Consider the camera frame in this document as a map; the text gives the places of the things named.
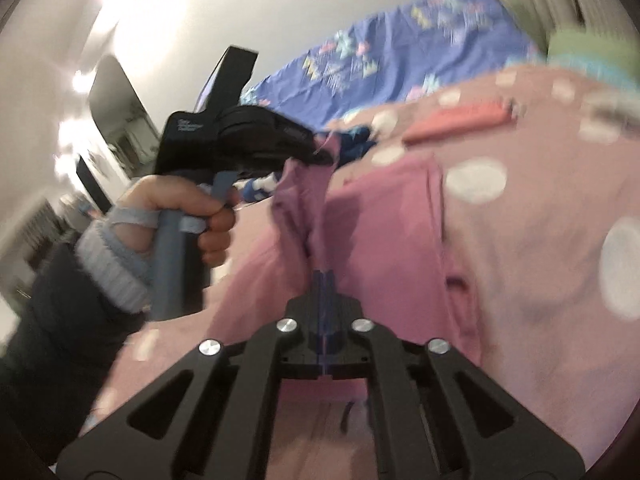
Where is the person's left hand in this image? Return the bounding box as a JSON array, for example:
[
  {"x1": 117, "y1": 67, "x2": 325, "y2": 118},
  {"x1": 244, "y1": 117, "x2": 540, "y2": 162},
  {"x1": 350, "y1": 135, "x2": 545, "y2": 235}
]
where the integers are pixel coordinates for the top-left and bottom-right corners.
[{"x1": 106, "y1": 174, "x2": 237, "y2": 269}]

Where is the navy star-print folded garment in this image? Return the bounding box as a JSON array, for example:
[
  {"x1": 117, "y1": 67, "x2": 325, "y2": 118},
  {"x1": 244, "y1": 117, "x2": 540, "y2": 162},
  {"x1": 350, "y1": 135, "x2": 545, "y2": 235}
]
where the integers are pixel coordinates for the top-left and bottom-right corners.
[{"x1": 235, "y1": 127, "x2": 378, "y2": 203}]

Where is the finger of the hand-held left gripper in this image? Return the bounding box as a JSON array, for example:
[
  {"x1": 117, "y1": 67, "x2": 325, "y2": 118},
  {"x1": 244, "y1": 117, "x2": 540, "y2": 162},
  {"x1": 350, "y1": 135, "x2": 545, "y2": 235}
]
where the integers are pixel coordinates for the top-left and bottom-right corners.
[{"x1": 280, "y1": 119, "x2": 334, "y2": 167}]

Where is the person's left forearm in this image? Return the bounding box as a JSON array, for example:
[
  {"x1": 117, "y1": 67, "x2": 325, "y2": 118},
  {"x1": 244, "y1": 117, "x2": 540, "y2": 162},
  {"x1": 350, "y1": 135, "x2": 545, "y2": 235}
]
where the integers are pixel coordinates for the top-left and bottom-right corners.
[{"x1": 0, "y1": 217, "x2": 153, "y2": 463}]

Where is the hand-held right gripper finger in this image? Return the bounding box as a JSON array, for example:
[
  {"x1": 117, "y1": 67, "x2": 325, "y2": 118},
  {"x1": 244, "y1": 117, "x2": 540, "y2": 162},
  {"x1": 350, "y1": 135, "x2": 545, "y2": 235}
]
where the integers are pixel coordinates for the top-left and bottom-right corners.
[
  {"x1": 56, "y1": 270, "x2": 324, "y2": 480},
  {"x1": 323, "y1": 270, "x2": 587, "y2": 480}
]

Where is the purple tree-print bed sheet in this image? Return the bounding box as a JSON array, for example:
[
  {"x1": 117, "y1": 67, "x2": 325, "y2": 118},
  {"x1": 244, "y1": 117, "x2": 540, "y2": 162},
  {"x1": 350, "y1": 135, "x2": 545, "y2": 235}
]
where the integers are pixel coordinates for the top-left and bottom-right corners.
[{"x1": 240, "y1": 0, "x2": 543, "y2": 128}]

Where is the pink shirt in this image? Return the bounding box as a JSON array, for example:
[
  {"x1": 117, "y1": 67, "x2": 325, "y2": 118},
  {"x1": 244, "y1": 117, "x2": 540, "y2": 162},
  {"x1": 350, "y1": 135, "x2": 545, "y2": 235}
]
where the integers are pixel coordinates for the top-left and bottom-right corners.
[{"x1": 205, "y1": 142, "x2": 483, "y2": 366}]

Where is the pink polka-dot blanket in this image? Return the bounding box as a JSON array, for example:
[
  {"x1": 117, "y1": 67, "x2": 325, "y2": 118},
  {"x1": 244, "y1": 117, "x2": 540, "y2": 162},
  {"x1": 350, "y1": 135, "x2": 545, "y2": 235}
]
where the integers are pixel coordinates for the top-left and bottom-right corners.
[{"x1": 85, "y1": 62, "x2": 640, "y2": 480}]

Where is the coral folded small garment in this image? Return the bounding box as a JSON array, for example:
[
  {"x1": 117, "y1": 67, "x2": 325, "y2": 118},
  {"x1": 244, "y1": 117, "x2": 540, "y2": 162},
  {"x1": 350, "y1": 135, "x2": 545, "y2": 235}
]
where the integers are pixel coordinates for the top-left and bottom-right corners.
[{"x1": 401, "y1": 100, "x2": 516, "y2": 146}]

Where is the dark wall mirror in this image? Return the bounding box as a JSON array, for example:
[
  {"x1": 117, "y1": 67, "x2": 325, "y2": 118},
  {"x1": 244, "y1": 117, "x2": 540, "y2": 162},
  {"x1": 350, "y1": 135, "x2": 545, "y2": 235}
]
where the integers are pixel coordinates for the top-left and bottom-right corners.
[{"x1": 87, "y1": 55, "x2": 162, "y2": 177}]

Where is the green cloth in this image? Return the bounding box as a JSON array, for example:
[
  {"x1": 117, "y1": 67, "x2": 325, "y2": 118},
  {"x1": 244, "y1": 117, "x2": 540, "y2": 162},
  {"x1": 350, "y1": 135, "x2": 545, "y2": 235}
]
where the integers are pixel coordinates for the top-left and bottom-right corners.
[{"x1": 546, "y1": 27, "x2": 640, "y2": 86}]

